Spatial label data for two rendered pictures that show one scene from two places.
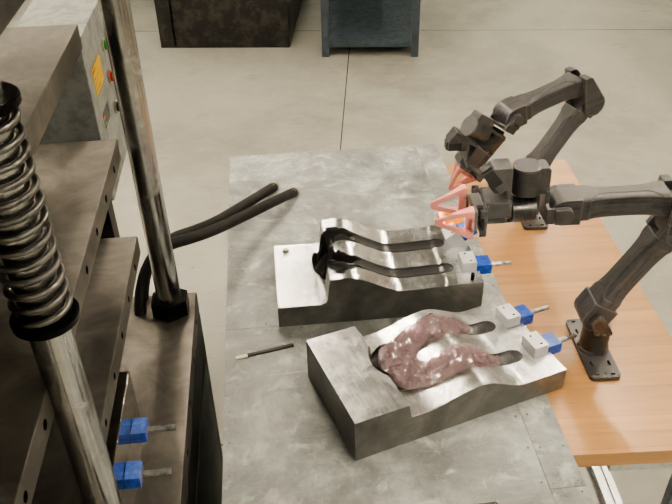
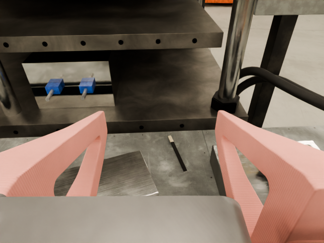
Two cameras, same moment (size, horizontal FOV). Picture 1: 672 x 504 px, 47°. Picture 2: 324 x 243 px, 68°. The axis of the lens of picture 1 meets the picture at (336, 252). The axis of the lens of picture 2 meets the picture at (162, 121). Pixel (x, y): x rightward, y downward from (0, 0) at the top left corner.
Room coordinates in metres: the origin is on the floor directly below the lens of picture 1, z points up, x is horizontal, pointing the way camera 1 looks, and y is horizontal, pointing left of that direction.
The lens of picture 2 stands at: (1.31, -0.30, 1.27)
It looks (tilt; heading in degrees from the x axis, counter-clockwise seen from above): 38 degrees down; 91
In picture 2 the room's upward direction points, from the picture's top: straight up
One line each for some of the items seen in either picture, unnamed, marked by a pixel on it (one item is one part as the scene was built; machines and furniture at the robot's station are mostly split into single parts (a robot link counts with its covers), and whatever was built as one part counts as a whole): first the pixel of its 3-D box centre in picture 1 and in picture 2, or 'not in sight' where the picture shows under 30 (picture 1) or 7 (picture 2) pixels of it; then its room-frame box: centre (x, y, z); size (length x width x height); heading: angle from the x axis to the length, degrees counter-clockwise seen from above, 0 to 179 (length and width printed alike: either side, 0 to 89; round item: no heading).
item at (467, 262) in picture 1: (485, 264); not in sight; (1.54, -0.37, 0.89); 0.13 x 0.05 x 0.05; 95
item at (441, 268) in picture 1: (380, 251); not in sight; (1.57, -0.11, 0.92); 0.35 x 0.16 x 0.09; 95
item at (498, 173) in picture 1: (493, 187); not in sight; (1.31, -0.31, 1.25); 0.07 x 0.06 x 0.11; 1
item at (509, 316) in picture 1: (524, 314); not in sight; (1.39, -0.44, 0.85); 0.13 x 0.05 x 0.05; 112
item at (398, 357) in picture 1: (436, 347); not in sight; (1.24, -0.21, 0.90); 0.26 x 0.18 x 0.08; 112
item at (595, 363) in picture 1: (594, 337); not in sight; (1.32, -0.59, 0.84); 0.20 x 0.07 x 0.08; 2
